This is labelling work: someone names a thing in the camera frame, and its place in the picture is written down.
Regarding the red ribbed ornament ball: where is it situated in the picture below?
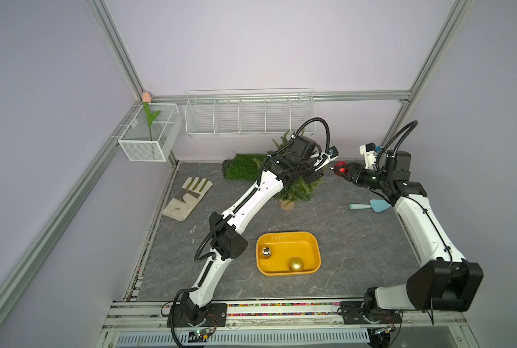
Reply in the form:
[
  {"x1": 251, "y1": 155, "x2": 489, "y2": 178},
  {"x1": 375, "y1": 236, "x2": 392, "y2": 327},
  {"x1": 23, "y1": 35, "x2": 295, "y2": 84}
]
[{"x1": 333, "y1": 161, "x2": 348, "y2": 177}]

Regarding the small green christmas tree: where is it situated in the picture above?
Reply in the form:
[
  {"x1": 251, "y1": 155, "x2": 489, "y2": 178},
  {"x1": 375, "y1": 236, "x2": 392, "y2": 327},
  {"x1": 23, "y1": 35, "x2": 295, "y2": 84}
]
[{"x1": 253, "y1": 130, "x2": 322, "y2": 210}]

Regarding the yellow plastic tray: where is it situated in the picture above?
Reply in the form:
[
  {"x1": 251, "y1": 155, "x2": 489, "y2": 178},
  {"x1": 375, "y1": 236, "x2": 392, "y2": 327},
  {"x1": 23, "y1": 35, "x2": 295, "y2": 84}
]
[{"x1": 256, "y1": 231, "x2": 322, "y2": 276}]

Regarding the gold ornament ball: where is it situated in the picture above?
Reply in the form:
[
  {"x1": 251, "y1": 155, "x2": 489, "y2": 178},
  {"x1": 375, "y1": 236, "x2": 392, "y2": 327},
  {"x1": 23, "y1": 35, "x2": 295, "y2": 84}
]
[{"x1": 288, "y1": 258, "x2": 304, "y2": 273}]

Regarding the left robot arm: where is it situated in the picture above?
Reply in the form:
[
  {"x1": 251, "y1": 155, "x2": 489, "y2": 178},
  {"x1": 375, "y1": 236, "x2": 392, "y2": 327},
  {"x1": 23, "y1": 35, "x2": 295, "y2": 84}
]
[{"x1": 180, "y1": 135, "x2": 339, "y2": 324}]

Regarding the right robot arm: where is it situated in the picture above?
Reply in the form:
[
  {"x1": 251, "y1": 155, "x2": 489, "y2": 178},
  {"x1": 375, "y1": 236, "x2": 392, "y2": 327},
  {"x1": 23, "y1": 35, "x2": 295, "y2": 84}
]
[{"x1": 334, "y1": 150, "x2": 484, "y2": 316}]

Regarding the green artificial grass mat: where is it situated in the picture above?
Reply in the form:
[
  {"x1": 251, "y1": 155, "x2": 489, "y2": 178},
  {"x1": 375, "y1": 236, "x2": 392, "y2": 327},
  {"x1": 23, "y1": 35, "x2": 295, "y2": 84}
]
[{"x1": 222, "y1": 154, "x2": 267, "y2": 181}]

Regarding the silver ornament ball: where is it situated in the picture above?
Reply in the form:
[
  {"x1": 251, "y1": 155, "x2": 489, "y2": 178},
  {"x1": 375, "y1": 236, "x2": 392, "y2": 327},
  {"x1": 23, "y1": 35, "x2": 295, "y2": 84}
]
[{"x1": 261, "y1": 246, "x2": 272, "y2": 259}]

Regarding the white green gardening glove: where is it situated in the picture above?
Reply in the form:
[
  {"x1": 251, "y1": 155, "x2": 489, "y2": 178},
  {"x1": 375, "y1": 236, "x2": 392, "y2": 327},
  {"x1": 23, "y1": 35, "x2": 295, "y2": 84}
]
[{"x1": 161, "y1": 177, "x2": 214, "y2": 221}]

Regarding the small white mesh basket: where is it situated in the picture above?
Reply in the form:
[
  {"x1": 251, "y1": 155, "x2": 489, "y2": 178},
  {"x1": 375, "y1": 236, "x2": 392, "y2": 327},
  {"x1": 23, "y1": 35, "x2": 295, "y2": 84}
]
[{"x1": 118, "y1": 103, "x2": 183, "y2": 162}]

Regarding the pink artificial tulip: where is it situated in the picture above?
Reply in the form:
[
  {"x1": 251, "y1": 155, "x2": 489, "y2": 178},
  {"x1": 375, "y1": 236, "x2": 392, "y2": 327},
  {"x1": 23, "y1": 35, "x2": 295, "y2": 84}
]
[{"x1": 142, "y1": 91, "x2": 161, "y2": 141}]

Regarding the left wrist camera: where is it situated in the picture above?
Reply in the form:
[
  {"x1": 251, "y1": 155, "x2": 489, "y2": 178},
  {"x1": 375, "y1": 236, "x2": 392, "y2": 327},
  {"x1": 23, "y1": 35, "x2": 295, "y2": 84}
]
[{"x1": 314, "y1": 146, "x2": 339, "y2": 171}]

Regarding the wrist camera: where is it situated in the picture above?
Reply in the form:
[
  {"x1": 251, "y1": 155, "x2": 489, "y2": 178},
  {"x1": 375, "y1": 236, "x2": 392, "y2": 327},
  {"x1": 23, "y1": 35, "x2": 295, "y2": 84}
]
[
  {"x1": 314, "y1": 146, "x2": 339, "y2": 171},
  {"x1": 359, "y1": 143, "x2": 381, "y2": 170}
]

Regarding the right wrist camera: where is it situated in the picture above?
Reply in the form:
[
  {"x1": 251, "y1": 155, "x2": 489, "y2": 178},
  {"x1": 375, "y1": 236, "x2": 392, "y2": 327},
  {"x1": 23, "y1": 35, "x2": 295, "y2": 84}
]
[{"x1": 359, "y1": 143, "x2": 381, "y2": 170}]

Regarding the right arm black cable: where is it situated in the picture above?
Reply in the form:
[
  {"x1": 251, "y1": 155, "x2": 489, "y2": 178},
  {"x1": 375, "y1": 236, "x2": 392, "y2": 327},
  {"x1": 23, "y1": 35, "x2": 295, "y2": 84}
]
[{"x1": 373, "y1": 120, "x2": 419, "y2": 175}]

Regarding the long white wire basket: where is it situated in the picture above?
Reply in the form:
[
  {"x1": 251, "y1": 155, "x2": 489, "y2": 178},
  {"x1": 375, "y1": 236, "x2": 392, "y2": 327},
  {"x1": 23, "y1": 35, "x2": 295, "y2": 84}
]
[{"x1": 185, "y1": 88, "x2": 316, "y2": 137}]

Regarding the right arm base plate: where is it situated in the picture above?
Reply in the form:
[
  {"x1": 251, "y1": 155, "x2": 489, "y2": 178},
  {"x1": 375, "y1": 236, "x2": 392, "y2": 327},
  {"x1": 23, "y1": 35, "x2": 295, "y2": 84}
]
[{"x1": 337, "y1": 300, "x2": 402, "y2": 325}]

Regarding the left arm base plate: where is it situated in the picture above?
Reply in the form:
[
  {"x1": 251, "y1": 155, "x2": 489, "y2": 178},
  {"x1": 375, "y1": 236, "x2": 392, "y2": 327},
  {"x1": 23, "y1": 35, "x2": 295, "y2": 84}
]
[{"x1": 167, "y1": 302, "x2": 227, "y2": 329}]

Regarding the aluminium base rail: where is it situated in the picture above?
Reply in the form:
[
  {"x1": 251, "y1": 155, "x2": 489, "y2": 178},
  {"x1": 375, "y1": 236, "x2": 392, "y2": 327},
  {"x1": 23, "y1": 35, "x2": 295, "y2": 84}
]
[{"x1": 102, "y1": 298, "x2": 468, "y2": 336}]

